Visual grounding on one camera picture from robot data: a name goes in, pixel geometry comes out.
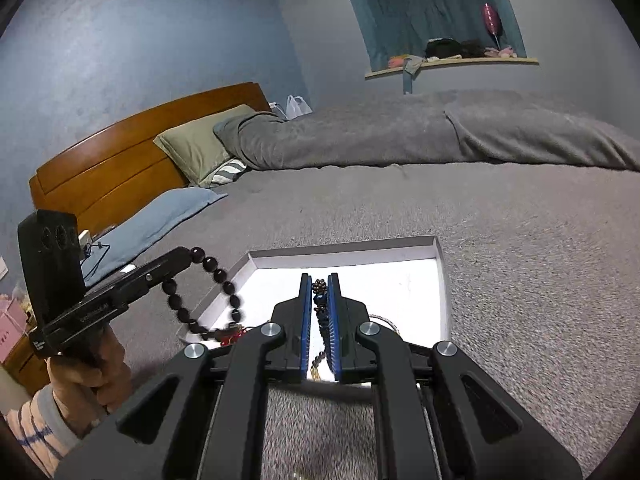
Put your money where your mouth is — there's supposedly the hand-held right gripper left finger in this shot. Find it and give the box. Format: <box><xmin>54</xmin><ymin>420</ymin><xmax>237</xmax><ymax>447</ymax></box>
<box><xmin>52</xmin><ymin>272</ymin><xmax>313</xmax><ymax>480</ymax></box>

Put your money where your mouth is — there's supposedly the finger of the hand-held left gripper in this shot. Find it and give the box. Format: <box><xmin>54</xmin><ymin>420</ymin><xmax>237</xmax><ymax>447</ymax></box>
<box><xmin>130</xmin><ymin>246</ymin><xmax>194</xmax><ymax>292</ymax></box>

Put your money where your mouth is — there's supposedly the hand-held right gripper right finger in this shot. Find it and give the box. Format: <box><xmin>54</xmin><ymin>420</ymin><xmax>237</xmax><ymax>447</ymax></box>
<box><xmin>327</xmin><ymin>271</ymin><xmax>583</xmax><ymax>480</ymax></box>

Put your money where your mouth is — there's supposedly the blue and brown bead bracelet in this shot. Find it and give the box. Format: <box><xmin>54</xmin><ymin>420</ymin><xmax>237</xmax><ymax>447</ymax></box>
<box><xmin>310</xmin><ymin>277</ymin><xmax>334</xmax><ymax>382</ymax></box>

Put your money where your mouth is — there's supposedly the dark wooden bead bracelet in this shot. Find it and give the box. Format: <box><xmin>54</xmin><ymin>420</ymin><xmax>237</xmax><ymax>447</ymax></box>
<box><xmin>161</xmin><ymin>245</ymin><xmax>246</xmax><ymax>346</ymax></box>

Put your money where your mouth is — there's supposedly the gold wire bracelet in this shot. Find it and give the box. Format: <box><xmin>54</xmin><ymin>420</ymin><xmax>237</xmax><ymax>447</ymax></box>
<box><xmin>366</xmin><ymin>313</ymin><xmax>402</xmax><ymax>337</ymax></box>

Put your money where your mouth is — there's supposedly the red bead bracelet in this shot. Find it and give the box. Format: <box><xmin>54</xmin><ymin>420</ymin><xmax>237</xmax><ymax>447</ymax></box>
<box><xmin>217</xmin><ymin>325</ymin><xmax>257</xmax><ymax>347</ymax></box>

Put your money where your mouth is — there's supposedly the grey cardboard box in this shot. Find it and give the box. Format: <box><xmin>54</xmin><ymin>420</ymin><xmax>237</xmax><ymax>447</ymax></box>
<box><xmin>175</xmin><ymin>236</ymin><xmax>454</xmax><ymax>357</ymax></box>

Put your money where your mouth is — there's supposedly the person's left forearm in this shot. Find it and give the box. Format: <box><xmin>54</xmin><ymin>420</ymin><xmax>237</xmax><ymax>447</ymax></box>
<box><xmin>0</xmin><ymin>385</ymin><xmax>94</xmax><ymax>479</ymax></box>

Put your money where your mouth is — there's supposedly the person's left hand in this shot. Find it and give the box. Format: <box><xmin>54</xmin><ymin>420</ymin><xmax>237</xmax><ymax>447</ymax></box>
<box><xmin>46</xmin><ymin>327</ymin><xmax>134</xmax><ymax>439</ymax></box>

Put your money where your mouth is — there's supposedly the blue pillow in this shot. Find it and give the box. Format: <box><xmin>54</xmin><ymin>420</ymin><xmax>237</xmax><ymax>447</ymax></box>
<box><xmin>82</xmin><ymin>187</ymin><xmax>229</xmax><ymax>287</ymax></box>

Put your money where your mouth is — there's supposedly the pink storage box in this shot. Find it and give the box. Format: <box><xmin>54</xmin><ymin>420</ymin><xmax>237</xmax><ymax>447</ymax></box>
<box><xmin>0</xmin><ymin>295</ymin><xmax>29</xmax><ymax>362</ymax></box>

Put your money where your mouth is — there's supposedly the wooden nightstand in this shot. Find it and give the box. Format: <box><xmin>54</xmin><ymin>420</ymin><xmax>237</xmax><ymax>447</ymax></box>
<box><xmin>0</xmin><ymin>332</ymin><xmax>51</xmax><ymax>397</ymax></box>

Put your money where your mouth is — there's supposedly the wooden headboard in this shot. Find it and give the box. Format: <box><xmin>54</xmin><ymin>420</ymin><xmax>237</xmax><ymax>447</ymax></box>
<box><xmin>29</xmin><ymin>82</ymin><xmax>271</xmax><ymax>234</ymax></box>

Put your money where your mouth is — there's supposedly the striped pillow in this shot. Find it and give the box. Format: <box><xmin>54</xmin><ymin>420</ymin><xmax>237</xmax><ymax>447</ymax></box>
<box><xmin>209</xmin><ymin>158</ymin><xmax>249</xmax><ymax>184</ymax></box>

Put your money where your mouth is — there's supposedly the green pillow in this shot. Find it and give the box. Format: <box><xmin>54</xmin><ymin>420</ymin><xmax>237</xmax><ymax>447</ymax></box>
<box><xmin>153</xmin><ymin>104</ymin><xmax>257</xmax><ymax>187</ymax></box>

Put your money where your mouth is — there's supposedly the grey bed cover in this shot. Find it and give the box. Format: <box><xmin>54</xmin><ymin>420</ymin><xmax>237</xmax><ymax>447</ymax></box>
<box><xmin>115</xmin><ymin>160</ymin><xmax>640</xmax><ymax>480</ymax></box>

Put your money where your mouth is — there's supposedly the grey duvet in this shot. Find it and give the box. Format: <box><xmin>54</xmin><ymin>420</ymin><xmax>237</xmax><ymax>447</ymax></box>
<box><xmin>213</xmin><ymin>89</ymin><xmax>640</xmax><ymax>171</ymax></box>

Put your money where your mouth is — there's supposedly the white plastic bag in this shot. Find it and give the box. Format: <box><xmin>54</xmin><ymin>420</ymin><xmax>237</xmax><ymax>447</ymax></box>
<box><xmin>286</xmin><ymin>95</ymin><xmax>314</xmax><ymax>120</ymax></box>

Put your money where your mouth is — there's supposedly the grey-green hanging garment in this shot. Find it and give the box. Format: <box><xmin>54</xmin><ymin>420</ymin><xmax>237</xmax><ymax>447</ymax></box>
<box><xmin>402</xmin><ymin>56</ymin><xmax>424</xmax><ymax>95</ymax></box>

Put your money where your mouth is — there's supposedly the pile of dark clothes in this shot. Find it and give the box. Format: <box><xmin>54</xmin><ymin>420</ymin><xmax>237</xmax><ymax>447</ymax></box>
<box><xmin>424</xmin><ymin>37</ymin><xmax>486</xmax><ymax>60</ymax></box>

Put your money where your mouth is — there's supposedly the wooden window sill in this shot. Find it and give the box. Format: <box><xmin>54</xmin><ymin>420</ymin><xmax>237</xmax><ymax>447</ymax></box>
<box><xmin>365</xmin><ymin>56</ymin><xmax>540</xmax><ymax>80</ymax></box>

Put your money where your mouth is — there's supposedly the teal curtain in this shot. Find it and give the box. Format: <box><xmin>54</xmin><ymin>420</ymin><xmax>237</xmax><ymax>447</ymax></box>
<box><xmin>334</xmin><ymin>0</ymin><xmax>527</xmax><ymax>71</ymax></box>

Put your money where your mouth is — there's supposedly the pink glitter goblet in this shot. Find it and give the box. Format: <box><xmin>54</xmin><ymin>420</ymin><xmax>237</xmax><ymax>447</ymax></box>
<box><xmin>481</xmin><ymin>2</ymin><xmax>504</xmax><ymax>49</ymax></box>

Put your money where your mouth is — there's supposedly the dark thin cable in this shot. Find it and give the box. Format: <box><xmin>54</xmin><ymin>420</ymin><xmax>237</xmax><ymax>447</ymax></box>
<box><xmin>82</xmin><ymin>242</ymin><xmax>114</xmax><ymax>282</ymax></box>

